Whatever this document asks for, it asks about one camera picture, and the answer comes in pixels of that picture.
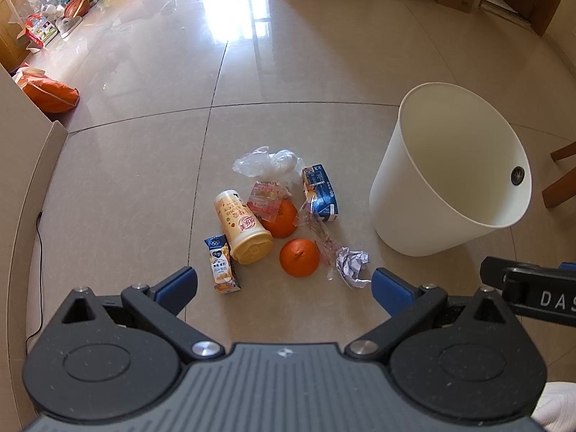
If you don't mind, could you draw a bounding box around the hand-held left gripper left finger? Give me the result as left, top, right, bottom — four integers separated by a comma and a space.
54, 266, 226, 363

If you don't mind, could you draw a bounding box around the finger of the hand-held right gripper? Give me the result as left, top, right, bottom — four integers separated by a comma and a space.
479, 256, 509, 300

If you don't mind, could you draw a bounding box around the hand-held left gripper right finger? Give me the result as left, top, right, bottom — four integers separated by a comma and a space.
344, 267, 522, 364

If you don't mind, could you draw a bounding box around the paper ball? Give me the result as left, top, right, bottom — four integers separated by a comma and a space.
335, 247, 372, 289

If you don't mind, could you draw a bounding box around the small blue yellow carton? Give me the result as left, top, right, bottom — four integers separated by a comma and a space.
204, 235, 241, 294

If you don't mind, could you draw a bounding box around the white plastic trash bin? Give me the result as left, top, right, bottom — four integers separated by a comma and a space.
369, 82, 533, 258

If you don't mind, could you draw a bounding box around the yellow drink cup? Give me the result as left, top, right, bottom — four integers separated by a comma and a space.
213, 189, 274, 265

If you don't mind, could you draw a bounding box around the clear printed wrapper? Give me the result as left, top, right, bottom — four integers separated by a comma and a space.
296, 198, 343, 282

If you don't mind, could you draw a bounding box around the orange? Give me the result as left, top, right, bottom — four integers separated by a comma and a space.
261, 200, 298, 239
279, 238, 321, 278

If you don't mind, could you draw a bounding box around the blue white milk carton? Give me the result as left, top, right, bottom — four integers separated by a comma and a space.
301, 164, 340, 223

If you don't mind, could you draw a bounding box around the red pink candy wrapper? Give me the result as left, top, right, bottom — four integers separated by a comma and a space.
247, 181, 291, 223

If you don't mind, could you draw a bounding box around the clear plastic bag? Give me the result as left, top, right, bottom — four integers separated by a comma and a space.
233, 145, 307, 190

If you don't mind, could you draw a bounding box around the wooden chair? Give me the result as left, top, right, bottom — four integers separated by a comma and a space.
542, 141, 576, 208

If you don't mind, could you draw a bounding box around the white cabinet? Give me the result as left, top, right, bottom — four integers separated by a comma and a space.
0, 63, 68, 432

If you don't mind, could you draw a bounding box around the orange plastic bag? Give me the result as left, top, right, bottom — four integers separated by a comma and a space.
13, 67, 81, 114

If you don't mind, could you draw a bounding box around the grey shoe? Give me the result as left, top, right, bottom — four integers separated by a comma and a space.
56, 15, 84, 39

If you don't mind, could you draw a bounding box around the colourful toy box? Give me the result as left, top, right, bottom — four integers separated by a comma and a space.
20, 13, 59, 50

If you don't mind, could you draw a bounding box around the basketball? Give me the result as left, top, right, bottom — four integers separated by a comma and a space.
63, 0, 93, 19

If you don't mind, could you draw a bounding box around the wooden cabinet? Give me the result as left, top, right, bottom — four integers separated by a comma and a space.
0, 0, 50, 73

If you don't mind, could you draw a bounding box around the black cable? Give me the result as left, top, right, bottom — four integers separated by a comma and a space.
24, 211, 43, 352

